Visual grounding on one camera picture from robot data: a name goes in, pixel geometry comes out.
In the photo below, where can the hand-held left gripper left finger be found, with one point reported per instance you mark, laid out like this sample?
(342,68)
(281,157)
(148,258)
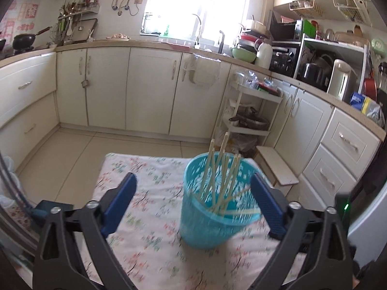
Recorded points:
(119,205)

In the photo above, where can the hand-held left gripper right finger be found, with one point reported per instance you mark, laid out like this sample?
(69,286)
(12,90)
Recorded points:
(269,205)

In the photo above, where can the bundle of bamboo chopsticks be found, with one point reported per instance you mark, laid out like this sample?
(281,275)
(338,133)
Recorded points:
(218,207)

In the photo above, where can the teal openwork plastic basket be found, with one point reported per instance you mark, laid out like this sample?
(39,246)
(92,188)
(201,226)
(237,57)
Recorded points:
(205,226)

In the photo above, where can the white smooth panel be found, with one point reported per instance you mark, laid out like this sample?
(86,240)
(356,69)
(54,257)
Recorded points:
(369,214)

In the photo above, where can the small wooden bench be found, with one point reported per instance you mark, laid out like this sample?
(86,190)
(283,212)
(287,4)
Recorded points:
(278,169)

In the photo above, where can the floral tablecloth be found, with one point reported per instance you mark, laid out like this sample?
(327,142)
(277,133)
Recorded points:
(157,187)

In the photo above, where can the clear plastic bag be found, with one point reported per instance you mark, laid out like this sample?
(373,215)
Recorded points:
(242,143)
(9,169)

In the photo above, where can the lidded steel pot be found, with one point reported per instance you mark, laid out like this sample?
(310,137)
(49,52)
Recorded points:
(252,123)

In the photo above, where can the white trolley rack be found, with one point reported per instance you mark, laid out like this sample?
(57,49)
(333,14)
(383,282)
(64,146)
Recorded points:
(263,94)

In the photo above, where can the blue carton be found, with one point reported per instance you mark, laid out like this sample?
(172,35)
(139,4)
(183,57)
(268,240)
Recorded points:
(358,102)

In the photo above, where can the cream kitchen base cabinets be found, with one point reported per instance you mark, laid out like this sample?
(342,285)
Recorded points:
(151,90)

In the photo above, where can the metal cabinet lock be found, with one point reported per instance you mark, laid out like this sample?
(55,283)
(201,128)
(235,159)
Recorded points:
(85,84)

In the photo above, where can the crumpled clear plastic wrap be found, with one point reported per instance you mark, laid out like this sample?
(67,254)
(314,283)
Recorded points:
(249,80)

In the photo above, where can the red pot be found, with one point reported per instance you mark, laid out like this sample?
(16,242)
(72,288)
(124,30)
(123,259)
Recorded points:
(370,89)

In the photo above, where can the white electric water boiler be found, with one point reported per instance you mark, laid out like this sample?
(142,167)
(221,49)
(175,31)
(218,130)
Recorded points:
(341,81)

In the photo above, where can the black rice cooker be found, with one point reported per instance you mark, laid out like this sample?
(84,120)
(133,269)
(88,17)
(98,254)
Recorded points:
(314,72)

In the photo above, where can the black toaster oven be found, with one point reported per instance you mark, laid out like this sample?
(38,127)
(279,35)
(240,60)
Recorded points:
(284,60)

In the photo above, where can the white thermos jug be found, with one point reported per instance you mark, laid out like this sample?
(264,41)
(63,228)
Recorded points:
(264,56)

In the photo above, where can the plastic bag holder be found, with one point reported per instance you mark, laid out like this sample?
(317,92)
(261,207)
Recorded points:
(202,71)

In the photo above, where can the green bowl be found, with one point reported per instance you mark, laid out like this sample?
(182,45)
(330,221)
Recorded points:
(243,55)

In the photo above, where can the kitchen countertop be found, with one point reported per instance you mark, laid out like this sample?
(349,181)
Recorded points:
(151,44)

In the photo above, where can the plate of food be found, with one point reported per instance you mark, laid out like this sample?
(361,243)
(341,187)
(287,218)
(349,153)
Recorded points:
(118,36)

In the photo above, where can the black faucet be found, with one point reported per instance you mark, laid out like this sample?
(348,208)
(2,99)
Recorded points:
(221,42)

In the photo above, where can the white counter shelf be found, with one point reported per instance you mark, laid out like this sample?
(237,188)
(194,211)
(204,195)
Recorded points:
(332,43)

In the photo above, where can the stack of dishes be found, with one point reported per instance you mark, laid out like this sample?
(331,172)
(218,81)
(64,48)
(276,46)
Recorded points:
(252,33)

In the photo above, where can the grey leaning tray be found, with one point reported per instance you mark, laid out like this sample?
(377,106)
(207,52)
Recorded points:
(86,30)

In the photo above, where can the black microwave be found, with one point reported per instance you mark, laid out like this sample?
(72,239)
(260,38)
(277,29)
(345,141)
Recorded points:
(284,27)

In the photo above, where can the green bottle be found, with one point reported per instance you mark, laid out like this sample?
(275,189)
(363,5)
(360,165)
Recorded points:
(166,31)

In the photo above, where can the green cutting board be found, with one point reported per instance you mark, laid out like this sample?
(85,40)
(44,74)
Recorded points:
(309,29)

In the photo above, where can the chrome faucet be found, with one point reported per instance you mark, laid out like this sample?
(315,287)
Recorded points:
(198,31)

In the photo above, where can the black wok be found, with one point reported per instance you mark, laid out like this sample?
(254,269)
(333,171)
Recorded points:
(24,40)

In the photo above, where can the bright window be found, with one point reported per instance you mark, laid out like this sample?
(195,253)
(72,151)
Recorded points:
(196,3)

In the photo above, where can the grey sliding door frame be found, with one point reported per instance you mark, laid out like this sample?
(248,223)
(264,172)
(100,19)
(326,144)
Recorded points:
(18,238)

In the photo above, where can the wall utensil rack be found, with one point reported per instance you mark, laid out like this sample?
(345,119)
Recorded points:
(78,9)

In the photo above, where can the pink wall stickers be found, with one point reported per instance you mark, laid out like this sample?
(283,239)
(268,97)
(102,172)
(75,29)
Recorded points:
(21,18)

